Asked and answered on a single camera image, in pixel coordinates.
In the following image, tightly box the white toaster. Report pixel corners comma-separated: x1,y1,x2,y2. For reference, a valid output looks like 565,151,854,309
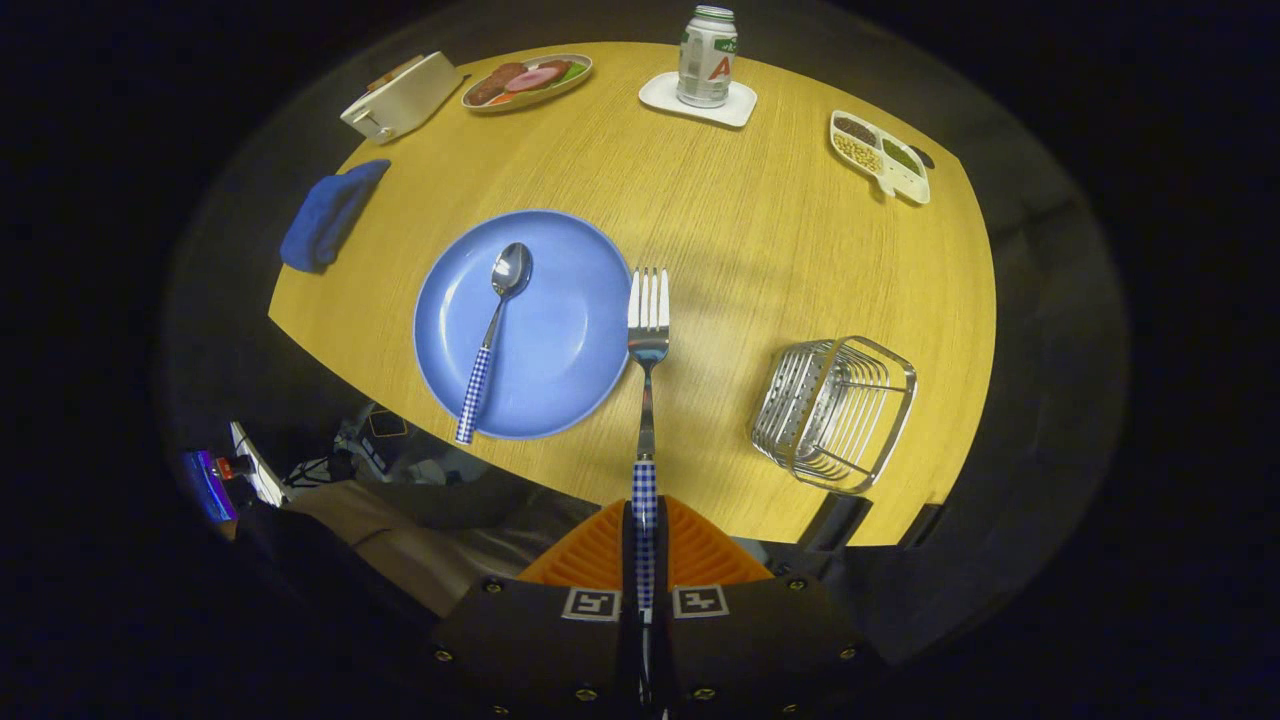
340,52,466,144

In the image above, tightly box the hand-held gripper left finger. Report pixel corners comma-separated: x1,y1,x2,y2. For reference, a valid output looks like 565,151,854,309
428,498,639,720

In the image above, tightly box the white divided snack tray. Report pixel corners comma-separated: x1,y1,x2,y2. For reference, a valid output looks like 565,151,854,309
829,110,931,206

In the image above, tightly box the white coaster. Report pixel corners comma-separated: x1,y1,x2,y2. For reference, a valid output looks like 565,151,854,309
639,72,758,129

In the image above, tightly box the white flat device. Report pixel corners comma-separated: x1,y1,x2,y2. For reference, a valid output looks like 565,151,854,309
230,422,288,507

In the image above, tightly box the spoon with blue checked handle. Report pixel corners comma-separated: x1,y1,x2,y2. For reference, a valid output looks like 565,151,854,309
455,242,534,446

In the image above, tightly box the blue folded cloth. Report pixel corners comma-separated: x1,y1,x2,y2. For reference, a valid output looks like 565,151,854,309
279,159,392,274

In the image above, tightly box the oval plate of food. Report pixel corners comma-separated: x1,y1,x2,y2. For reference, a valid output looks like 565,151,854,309
462,53,593,113

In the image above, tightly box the toast slice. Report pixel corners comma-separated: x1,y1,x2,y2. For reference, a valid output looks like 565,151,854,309
366,55,426,91

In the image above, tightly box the blue round plate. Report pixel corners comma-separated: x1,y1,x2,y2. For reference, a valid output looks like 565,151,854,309
413,209,633,441

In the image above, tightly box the metal wire basket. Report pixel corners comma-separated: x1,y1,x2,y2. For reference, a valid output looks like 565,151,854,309
750,336,918,496

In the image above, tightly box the lit purple screen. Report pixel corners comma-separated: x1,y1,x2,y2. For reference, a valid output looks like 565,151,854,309
183,450,241,526

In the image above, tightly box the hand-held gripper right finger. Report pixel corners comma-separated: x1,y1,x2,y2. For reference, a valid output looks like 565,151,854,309
655,495,886,720

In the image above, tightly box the white plastic bottle green cap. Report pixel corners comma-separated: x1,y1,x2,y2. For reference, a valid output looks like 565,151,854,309
677,5,739,109

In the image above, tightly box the brown meat slice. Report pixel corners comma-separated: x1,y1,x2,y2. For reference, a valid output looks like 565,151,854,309
468,62,526,106

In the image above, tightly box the fork with blue checked handle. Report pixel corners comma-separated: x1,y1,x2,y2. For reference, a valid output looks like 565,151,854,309
627,266,671,623

